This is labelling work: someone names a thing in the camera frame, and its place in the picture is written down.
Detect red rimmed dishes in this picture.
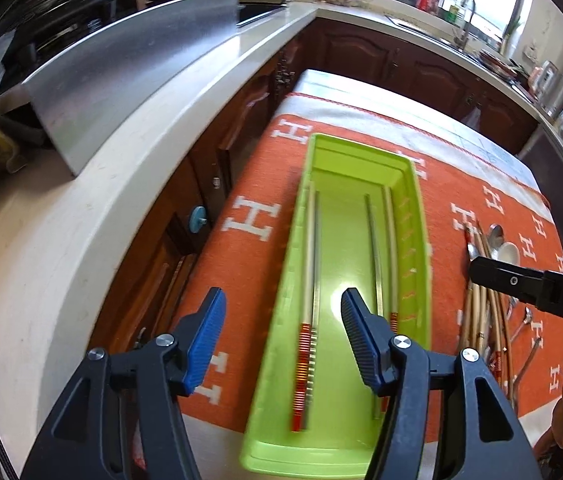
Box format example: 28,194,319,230
479,49,527,80

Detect white ceramic spoon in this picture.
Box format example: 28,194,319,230
491,241,521,267

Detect metal faucet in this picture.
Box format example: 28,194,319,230
454,0,477,50

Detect white kitchen countertop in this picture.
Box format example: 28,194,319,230
0,0,563,480

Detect brown wooden cabinets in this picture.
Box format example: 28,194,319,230
92,17,542,356

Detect green plastic utensil tray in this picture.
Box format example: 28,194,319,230
239,132,435,480

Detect long metal serving spoon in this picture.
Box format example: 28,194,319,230
511,335,545,403

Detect steel sink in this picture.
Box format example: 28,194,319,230
386,12,462,51

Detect blue round knob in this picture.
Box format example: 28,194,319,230
186,205,210,234

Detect metal chopstick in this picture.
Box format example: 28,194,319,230
365,194,385,421
311,195,321,391

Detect small metal spoon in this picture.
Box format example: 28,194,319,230
509,305,533,343

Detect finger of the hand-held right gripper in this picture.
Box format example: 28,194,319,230
469,256,549,306

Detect black cooktop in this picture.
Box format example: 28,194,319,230
236,2,289,27

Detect large metal spoon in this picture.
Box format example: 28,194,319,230
486,223,507,261

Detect stainless steel panel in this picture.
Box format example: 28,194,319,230
22,0,242,177

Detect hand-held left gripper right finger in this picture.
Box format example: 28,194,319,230
340,287,542,480

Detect pile of wooden chopsticks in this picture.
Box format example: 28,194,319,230
456,222,515,396

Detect cream chopstick red striped end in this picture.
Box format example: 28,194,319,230
383,186,401,333
290,185,316,433

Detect orange printed blanket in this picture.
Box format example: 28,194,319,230
172,92,563,446

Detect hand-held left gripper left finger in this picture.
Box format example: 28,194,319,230
34,287,227,480

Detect stainless steel appliance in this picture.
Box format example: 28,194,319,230
519,125,563,266

